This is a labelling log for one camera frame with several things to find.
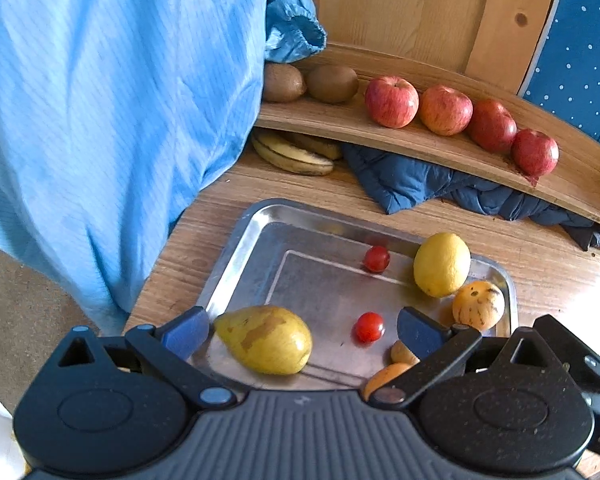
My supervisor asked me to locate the left kiwi on shelf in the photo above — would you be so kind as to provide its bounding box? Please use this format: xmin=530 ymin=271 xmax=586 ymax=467
xmin=262 ymin=63 xmax=306 ymax=103

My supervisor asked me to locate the wooden back panel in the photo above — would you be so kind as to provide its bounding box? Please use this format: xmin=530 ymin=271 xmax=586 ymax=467
xmin=313 ymin=0 xmax=554 ymax=93

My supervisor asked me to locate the dark red apple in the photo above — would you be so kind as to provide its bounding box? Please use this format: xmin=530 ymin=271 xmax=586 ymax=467
xmin=466 ymin=99 xmax=518 ymax=155

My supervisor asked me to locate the dark blue quilted cloth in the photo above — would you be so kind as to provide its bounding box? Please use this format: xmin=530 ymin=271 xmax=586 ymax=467
xmin=342 ymin=143 xmax=600 ymax=250

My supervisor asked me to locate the right kiwi on shelf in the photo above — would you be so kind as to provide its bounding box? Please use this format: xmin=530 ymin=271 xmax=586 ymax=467
xmin=306 ymin=65 xmax=358 ymax=104

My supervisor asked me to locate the metal tray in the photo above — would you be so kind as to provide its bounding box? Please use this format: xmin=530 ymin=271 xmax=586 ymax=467
xmin=187 ymin=197 xmax=519 ymax=394

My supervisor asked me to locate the pink red apple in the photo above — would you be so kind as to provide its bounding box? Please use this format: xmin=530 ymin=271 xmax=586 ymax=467
xmin=418 ymin=84 xmax=474 ymax=136

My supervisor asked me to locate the red cherry tomato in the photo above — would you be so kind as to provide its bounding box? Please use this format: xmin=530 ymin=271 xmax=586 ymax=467
xmin=363 ymin=246 xmax=390 ymax=273
xmin=353 ymin=311 xmax=386 ymax=344

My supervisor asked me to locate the blue elastic cuff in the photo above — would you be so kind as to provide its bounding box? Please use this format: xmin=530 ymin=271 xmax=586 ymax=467
xmin=264 ymin=0 xmax=327 ymax=64

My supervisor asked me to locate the yellow lemon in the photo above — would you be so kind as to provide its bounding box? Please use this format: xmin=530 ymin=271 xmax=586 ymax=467
xmin=413 ymin=232 xmax=471 ymax=298

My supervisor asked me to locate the yellow-green pear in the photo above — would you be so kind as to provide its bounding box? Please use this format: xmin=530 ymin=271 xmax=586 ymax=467
xmin=213 ymin=306 xmax=313 ymax=376

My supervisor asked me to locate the light blue garment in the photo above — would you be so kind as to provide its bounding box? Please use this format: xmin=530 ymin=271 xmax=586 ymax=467
xmin=0 ymin=0 xmax=265 ymax=334

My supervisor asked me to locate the large orange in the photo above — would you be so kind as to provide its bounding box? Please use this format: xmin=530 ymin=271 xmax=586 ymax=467
xmin=361 ymin=362 xmax=412 ymax=401

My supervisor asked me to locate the small brown kiwi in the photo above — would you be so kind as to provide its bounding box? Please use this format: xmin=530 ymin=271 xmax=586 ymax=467
xmin=390 ymin=340 xmax=419 ymax=366

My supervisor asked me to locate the kiwi on shelf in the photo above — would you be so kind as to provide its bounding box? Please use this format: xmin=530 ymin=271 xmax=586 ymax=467
xmin=306 ymin=65 xmax=358 ymax=104
xmin=262 ymin=63 xmax=306 ymax=103

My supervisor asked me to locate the rightmost red apple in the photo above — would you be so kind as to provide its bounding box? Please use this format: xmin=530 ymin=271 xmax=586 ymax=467
xmin=510 ymin=129 xmax=559 ymax=178

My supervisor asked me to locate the pale red apple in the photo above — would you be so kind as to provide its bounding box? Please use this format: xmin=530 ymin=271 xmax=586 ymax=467
xmin=364 ymin=76 xmax=419 ymax=129

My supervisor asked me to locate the blue dotted fabric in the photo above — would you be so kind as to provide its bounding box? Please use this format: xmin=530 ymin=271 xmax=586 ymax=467
xmin=518 ymin=0 xmax=600 ymax=143

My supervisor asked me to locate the overripe banana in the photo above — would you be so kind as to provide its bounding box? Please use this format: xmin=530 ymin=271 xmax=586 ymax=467
xmin=250 ymin=130 xmax=335 ymax=177

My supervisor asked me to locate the striped yellow melon fruit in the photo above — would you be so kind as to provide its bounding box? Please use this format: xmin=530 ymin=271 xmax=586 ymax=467
xmin=452 ymin=281 xmax=505 ymax=332

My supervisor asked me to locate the curved wooden shelf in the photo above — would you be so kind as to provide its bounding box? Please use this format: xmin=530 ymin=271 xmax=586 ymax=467
xmin=256 ymin=44 xmax=600 ymax=223

